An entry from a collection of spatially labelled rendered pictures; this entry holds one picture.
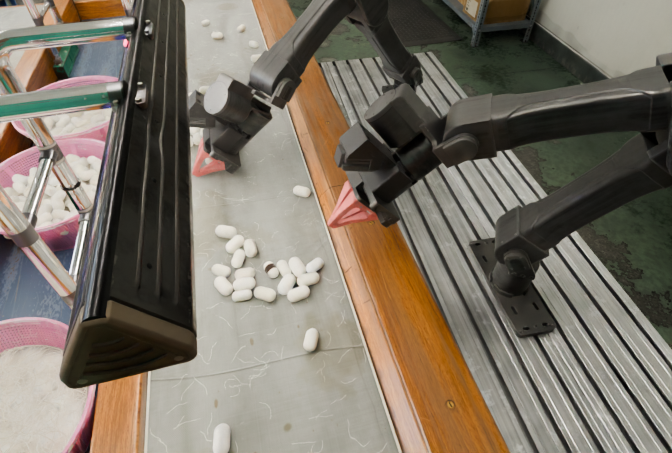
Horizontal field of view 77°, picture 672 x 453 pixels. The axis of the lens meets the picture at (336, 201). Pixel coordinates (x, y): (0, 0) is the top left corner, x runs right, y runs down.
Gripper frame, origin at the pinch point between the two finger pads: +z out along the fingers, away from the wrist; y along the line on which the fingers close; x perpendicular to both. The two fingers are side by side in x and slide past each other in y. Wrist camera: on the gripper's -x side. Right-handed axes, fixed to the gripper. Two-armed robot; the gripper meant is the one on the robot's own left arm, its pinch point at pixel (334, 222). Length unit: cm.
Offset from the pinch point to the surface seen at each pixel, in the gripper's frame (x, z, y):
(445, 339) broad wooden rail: 10.7, -4.8, 20.6
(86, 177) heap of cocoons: -23, 38, -32
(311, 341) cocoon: -0.5, 9.3, 15.8
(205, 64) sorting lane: -6, 19, -75
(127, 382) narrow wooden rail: -16.6, 27.3, 15.5
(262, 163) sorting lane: 0.2, 11.5, -26.8
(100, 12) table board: -26, 50, -136
